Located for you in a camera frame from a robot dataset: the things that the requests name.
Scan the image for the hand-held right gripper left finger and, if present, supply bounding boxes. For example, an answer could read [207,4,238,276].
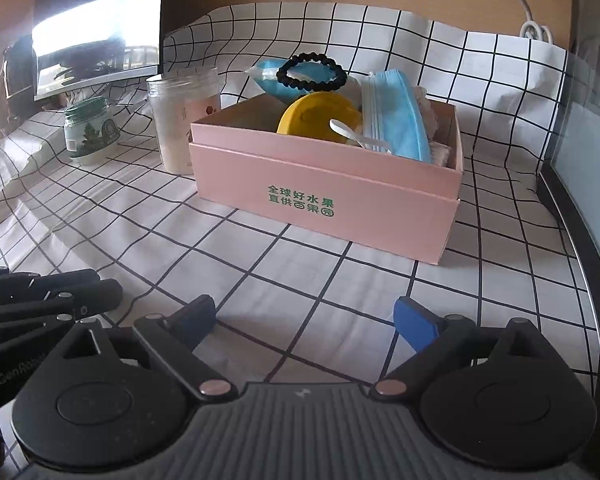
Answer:
[62,294,237,404]

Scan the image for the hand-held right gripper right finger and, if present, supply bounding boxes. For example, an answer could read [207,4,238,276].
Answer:
[370,296,538,402]

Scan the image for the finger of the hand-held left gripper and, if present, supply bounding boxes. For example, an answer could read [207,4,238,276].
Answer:
[0,267,101,307]
[0,280,123,329]

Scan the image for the pink cardboard box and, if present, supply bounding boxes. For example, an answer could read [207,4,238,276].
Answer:
[189,92,465,266]

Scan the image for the blue face mask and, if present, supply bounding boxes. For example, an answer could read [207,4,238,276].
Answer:
[360,70,433,163]

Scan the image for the pale pink fluffy hair tie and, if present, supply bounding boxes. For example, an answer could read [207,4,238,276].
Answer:
[412,85,443,143]

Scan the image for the white plastic spoon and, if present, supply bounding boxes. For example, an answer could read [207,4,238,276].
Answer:
[329,119,393,153]

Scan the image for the yellow plastic bowl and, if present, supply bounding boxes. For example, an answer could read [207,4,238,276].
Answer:
[276,92,363,141]

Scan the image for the blue cotton pad packet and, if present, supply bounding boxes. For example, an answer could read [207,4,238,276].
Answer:
[245,58,363,106]

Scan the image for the black bead bracelet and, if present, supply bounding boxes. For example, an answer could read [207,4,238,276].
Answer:
[276,54,348,95]

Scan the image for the white black checkered tablecloth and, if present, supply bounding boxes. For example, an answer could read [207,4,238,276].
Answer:
[0,1,600,461]

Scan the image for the green lid glass jar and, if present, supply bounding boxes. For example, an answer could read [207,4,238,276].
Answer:
[63,96,121,166]

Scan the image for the clear plastic jar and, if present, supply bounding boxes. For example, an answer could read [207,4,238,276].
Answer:
[146,66,222,176]

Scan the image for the black framed grey screen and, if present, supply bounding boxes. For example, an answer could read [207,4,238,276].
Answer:
[536,30,600,480]

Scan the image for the black computer monitor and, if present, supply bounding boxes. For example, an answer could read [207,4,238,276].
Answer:
[32,0,167,102]

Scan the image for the white power cable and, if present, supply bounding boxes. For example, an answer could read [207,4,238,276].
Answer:
[490,0,553,46]

